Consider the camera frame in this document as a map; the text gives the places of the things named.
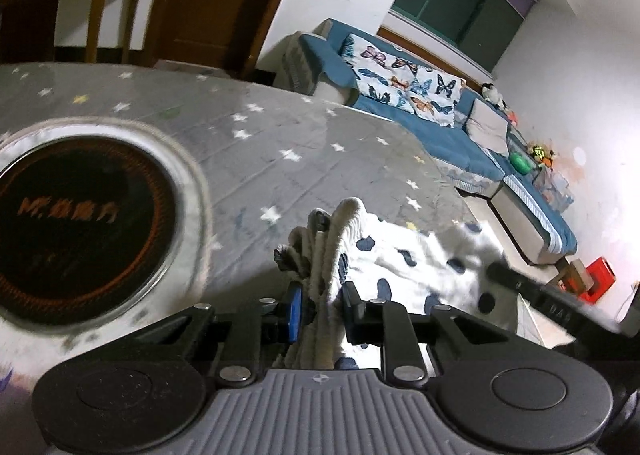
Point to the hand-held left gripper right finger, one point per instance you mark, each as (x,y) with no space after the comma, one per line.
(352,315)

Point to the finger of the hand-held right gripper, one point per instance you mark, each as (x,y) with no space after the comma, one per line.
(540,292)

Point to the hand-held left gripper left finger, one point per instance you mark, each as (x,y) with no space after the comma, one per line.
(295,310)

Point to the white polka dot pants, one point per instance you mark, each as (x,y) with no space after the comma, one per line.
(400,255)

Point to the cardboard box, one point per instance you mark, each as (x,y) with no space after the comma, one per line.
(575,275)

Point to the red box on floor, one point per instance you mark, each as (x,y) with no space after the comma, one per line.
(600,280)

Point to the pack of plastic bottles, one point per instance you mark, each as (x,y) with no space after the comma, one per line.
(554,187)

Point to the green toy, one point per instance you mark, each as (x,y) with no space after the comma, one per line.
(521,164)

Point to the orange toys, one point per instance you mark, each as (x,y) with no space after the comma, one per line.
(542,155)

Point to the blue sofa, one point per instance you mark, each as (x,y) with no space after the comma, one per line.
(450,145)

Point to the grey cushion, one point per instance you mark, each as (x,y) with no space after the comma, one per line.
(487,127)

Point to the grey star print tablecloth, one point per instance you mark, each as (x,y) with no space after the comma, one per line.
(300,135)

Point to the black white plush toy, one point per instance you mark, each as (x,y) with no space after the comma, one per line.
(492,95)

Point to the butterfly print pillow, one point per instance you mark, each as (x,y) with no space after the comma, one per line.
(380,70)
(435,97)

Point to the black round induction cooker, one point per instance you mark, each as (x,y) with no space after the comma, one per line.
(85,230)

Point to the brown wooden door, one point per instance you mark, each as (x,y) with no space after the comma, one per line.
(220,5)

